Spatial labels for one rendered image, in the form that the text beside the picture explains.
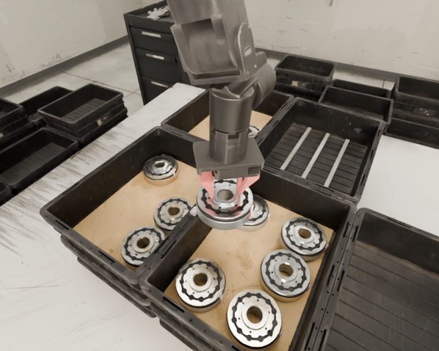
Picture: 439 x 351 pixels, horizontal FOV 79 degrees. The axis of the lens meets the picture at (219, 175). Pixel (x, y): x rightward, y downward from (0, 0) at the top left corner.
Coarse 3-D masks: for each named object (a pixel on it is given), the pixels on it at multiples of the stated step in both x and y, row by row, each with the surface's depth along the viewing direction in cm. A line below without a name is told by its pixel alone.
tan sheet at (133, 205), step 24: (192, 168) 83; (120, 192) 76; (144, 192) 76; (168, 192) 76; (192, 192) 76; (96, 216) 70; (120, 216) 70; (144, 216) 70; (96, 240) 64; (120, 240) 64
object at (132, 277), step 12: (168, 132) 80; (132, 144) 75; (120, 156) 72; (96, 168) 68; (84, 180) 65; (48, 204) 60; (48, 216) 57; (60, 228) 55; (180, 228) 55; (72, 240) 55; (84, 240) 53; (168, 240) 53; (96, 252) 51; (156, 252) 51; (108, 264) 50; (120, 264) 50; (144, 264) 50; (132, 276) 48
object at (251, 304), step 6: (246, 306) 50; (252, 306) 50; (258, 306) 50; (246, 312) 49; (264, 312) 49; (246, 318) 49; (264, 318) 49; (246, 324) 48; (252, 324) 48; (258, 324) 48; (264, 324) 48
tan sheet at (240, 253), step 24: (288, 216) 70; (216, 240) 64; (240, 240) 64; (264, 240) 64; (240, 264) 60; (312, 264) 60; (168, 288) 56; (240, 288) 56; (192, 312) 53; (216, 312) 53; (288, 312) 53; (288, 336) 50
